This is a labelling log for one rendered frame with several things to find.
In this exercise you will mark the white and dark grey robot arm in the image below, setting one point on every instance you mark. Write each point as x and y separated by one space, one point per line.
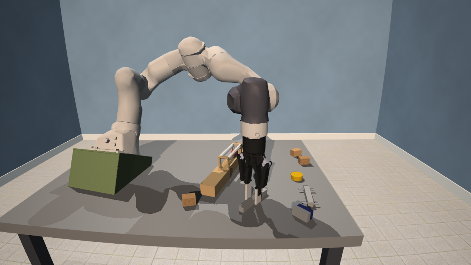
253 98

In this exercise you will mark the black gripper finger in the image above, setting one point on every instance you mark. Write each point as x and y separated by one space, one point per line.
245 173
261 177

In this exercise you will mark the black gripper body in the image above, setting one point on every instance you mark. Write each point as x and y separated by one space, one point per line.
254 148

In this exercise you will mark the yellow short cylinder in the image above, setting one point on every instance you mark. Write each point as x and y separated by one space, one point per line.
296 176

